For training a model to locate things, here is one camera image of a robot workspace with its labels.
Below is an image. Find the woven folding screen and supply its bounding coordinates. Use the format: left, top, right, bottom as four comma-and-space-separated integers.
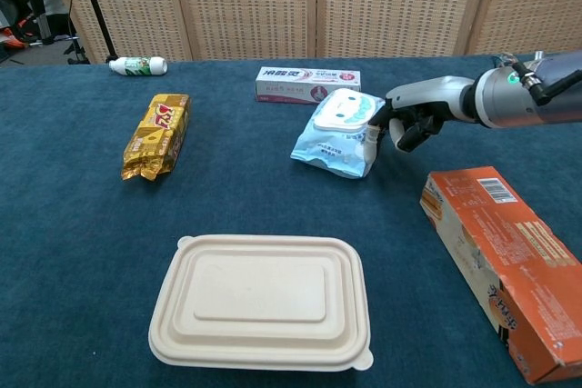
40, 0, 582, 65

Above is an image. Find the blue wet wipes pack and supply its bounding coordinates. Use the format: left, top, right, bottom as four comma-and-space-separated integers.
290, 88, 387, 179

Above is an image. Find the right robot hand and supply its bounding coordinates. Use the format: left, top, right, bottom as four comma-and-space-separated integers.
362, 75, 477, 165

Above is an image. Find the beige lidded food container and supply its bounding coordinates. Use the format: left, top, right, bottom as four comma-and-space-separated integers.
147, 234, 374, 371

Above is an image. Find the white toothpaste box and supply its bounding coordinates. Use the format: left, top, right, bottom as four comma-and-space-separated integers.
254, 65, 363, 104

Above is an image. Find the gold biscuit packet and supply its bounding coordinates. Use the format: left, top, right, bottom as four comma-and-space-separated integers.
120, 93, 191, 182

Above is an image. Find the black tripod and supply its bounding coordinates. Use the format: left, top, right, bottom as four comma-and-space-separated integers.
63, 0, 117, 65

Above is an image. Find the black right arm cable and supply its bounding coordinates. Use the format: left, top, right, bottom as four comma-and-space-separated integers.
512, 60, 582, 105

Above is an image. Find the white green plastic bottle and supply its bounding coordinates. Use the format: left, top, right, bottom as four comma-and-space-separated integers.
107, 55, 169, 76

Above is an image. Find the orange object on floor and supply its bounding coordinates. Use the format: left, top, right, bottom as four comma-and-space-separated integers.
0, 26, 29, 51

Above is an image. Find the orange snack box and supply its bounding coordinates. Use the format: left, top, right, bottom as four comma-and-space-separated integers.
420, 165, 582, 384

